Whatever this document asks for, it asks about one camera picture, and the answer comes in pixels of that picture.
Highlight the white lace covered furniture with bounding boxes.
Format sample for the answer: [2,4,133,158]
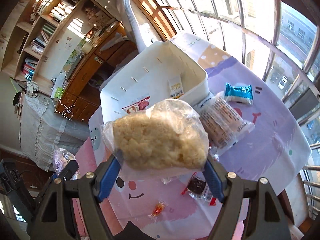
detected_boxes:
[20,94,89,171]

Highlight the metal window security bars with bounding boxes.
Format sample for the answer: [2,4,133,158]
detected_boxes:
[130,0,320,221]

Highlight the small white yellow packet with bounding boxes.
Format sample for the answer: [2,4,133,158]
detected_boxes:
[168,75,184,99]

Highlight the blue white candy packet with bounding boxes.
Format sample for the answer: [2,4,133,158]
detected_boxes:
[224,83,253,105]

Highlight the white office chair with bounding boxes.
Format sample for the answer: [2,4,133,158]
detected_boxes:
[117,0,163,53]

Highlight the white charging cable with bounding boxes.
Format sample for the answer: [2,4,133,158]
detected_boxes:
[51,97,75,121]

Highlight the white mug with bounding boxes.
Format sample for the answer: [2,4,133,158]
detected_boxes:
[81,42,93,54]

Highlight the wooden desk with drawers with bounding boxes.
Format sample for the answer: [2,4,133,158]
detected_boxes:
[55,22,137,123]

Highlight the white plastic storage bin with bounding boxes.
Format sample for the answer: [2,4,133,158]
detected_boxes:
[100,41,209,122]

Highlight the green tissue box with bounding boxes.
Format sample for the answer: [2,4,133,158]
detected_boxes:
[51,87,64,102]

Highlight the red white snack packet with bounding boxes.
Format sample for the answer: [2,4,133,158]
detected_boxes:
[121,96,151,114]

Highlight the wooden bookshelf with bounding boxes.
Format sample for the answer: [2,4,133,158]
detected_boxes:
[1,0,111,97]

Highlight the dark brownie clear packet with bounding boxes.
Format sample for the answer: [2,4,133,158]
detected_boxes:
[181,172,216,206]

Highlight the small orange candy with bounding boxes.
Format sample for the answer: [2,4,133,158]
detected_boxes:
[148,200,167,219]

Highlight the bag of puffed rice cake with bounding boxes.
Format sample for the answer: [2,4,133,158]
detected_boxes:
[101,99,209,180]

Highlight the long white snack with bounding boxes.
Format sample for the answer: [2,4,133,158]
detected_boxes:
[193,92,255,156]

